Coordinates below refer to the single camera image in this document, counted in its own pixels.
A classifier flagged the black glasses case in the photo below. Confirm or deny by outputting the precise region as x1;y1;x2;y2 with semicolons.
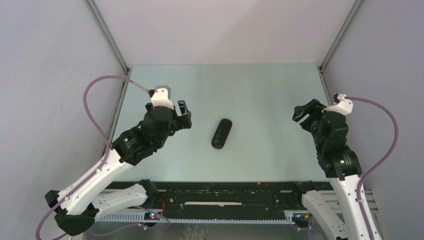
211;118;233;150

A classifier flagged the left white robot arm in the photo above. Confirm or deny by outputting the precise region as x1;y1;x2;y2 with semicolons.
44;100;192;236

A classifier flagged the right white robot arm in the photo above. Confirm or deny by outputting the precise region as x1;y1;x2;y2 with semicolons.
290;95;382;240

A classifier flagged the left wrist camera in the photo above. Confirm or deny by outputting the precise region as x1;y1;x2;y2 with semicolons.
148;85;174;110

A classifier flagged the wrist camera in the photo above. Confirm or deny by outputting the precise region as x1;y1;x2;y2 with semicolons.
148;85;174;110
331;93;354;116

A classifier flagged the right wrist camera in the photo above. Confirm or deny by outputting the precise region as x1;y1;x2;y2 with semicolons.
331;93;354;116

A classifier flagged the right corner frame post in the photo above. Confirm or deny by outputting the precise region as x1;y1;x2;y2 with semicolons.
319;0;365;73

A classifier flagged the corner frame post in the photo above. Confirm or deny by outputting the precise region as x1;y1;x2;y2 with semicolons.
84;0;130;75
319;0;365;73

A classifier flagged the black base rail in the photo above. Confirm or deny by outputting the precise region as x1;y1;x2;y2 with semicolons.
112;180;335;221

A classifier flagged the slotted cable duct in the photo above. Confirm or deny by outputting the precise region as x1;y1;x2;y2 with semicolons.
97;211;311;225

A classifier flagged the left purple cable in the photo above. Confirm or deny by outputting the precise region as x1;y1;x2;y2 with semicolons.
35;75;171;240

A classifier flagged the left corner frame post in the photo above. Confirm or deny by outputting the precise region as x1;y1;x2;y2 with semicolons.
84;0;130;75

